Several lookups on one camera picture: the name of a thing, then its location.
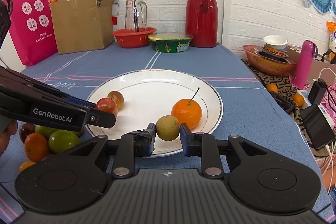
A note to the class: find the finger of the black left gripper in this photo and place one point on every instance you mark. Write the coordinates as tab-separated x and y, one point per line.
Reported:
93	116

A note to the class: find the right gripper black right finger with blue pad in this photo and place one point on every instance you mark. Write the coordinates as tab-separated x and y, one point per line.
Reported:
206	147

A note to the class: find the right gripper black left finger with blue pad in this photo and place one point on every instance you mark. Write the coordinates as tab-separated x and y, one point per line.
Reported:
134	144

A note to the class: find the small red apple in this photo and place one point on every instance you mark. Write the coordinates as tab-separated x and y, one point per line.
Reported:
107	105

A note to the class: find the small brown fruit back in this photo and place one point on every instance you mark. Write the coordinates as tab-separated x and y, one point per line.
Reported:
118	98

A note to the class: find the dark red plum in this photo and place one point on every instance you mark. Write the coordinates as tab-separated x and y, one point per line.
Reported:
25	130

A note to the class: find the large orange with stem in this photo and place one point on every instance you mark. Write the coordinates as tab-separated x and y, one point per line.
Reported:
187	111

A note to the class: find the green apple back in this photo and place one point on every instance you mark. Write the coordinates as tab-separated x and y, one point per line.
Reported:
45	131

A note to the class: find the green apple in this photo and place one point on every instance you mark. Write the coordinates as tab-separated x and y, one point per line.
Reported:
45	131
62	140

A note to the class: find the green apple front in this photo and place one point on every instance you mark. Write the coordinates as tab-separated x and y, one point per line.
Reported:
62	140

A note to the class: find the orange tangerine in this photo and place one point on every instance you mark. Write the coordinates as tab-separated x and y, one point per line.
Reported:
36	147

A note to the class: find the small orange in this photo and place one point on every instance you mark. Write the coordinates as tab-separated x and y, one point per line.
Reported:
272	88
26	165

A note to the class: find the person's left hand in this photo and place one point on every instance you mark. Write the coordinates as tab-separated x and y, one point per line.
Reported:
6	135

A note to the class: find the white round plate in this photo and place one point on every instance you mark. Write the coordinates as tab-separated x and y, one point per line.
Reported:
151	94

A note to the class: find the pink tote bag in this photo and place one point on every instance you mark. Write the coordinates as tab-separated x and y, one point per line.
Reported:
32	31

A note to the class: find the red plastic basket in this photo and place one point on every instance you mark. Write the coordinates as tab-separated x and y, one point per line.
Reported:
128	38

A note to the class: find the small orange on side table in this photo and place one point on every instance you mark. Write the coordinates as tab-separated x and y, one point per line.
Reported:
272	88

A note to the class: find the brown cardboard box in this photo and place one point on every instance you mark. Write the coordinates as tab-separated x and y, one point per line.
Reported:
82	25

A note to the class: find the orange glass bowl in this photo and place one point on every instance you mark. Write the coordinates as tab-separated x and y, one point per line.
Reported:
267	65

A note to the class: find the green instant noodle bowl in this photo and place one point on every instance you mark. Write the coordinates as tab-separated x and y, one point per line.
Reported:
170	42

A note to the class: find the glass pitcher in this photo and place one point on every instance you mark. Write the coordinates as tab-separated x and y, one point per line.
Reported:
136	15

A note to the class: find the pink water bottle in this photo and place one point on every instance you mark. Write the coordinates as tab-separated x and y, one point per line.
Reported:
308	53

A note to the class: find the black phone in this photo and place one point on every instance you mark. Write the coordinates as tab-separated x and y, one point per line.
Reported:
317	127

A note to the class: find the black charger adapter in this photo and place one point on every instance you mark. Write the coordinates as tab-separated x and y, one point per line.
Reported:
317	91

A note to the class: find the red thermos jug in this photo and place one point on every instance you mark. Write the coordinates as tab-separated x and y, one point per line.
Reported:
202	22

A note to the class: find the orange snack bag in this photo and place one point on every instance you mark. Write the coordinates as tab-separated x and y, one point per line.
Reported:
331	28

